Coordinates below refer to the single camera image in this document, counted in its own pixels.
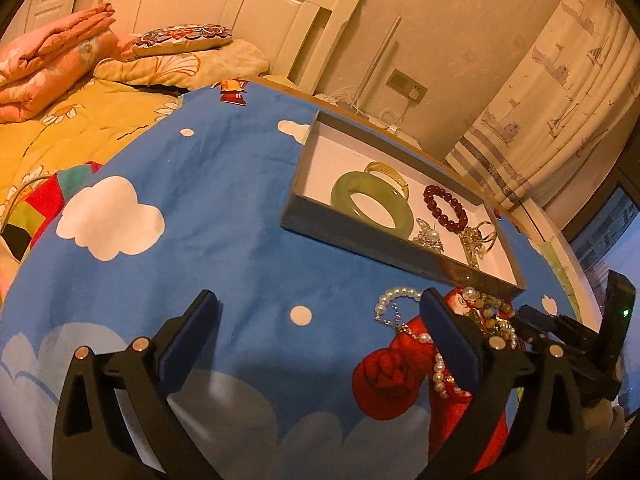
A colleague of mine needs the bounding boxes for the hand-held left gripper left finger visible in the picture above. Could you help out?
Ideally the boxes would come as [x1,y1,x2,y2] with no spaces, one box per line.
[51,288,220,480]

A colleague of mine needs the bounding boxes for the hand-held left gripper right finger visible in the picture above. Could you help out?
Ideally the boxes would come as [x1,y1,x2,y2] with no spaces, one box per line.
[419,287,588,480]

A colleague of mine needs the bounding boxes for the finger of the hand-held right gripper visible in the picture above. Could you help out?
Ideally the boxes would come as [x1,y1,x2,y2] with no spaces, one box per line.
[517,304,601,346]
[514,329,618,402]

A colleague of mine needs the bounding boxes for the multicoloured bead bracelet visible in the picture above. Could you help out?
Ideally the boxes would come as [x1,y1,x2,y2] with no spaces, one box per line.
[467,294,518,350]

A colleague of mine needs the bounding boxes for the white pearl necklace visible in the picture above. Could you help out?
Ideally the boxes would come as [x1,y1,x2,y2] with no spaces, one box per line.
[374,285,478,400]

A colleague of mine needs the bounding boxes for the large gold ornament ring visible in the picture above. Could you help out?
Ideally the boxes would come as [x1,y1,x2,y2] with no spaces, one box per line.
[459,220,497,268]

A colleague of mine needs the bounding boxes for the silver leaf brooch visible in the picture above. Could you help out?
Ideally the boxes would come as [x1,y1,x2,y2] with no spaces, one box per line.
[413,218,445,254]

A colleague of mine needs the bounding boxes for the red bead bracelet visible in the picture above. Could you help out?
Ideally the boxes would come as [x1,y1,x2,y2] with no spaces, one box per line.
[423,185,469,232]

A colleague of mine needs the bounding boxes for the thin yellowish bangle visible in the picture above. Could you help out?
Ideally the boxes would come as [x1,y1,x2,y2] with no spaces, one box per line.
[364,161,411,200]

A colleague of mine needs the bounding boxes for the pale green jade bangle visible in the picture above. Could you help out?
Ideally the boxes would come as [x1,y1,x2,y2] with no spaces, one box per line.
[331,171,414,237]

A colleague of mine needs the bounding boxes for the shallow grey cardboard box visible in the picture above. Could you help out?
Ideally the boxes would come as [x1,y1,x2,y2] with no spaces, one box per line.
[281,110,528,302]

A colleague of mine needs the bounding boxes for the person's right hand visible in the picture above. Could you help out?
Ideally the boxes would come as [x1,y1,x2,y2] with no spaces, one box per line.
[582,400,628,466]

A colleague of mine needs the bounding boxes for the red velvet pouch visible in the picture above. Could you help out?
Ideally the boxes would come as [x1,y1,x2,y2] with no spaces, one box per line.
[351,287,526,466]

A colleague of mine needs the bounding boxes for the window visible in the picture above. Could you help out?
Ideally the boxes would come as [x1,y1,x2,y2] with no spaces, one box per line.
[570,185,640,311]

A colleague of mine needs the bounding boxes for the blue cartoon cloud blanket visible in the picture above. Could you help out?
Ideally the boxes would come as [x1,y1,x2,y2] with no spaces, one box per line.
[0,80,601,480]

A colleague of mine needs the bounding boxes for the boat print curtain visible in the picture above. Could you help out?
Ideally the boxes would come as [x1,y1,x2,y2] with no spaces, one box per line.
[445,0,640,211]

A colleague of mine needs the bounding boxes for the yellow floral bedsheet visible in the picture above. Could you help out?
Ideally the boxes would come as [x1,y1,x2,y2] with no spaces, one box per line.
[0,77,186,266]

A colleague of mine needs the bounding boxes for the cream floral pillow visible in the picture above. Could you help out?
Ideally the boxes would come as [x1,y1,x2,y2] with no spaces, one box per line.
[92,39,271,93]

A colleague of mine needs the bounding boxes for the embroidered dark pillow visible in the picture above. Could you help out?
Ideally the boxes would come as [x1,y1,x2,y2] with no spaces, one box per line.
[131,24,234,58]

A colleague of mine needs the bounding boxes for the folded pink quilt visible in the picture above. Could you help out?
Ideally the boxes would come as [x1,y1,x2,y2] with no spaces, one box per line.
[0,2,131,123]

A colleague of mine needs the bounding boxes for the white wooden headboard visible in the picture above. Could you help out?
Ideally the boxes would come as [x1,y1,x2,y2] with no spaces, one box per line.
[75,0,363,93]

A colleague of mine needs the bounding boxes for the white charger cable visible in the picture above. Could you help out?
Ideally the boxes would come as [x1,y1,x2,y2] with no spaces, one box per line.
[320,87,417,134]

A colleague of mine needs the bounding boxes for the wall socket plate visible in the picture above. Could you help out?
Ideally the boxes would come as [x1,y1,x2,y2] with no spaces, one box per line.
[386,69,428,101]

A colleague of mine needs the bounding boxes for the white wall conduit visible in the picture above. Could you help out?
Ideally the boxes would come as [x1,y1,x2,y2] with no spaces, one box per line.
[357,15,402,111]

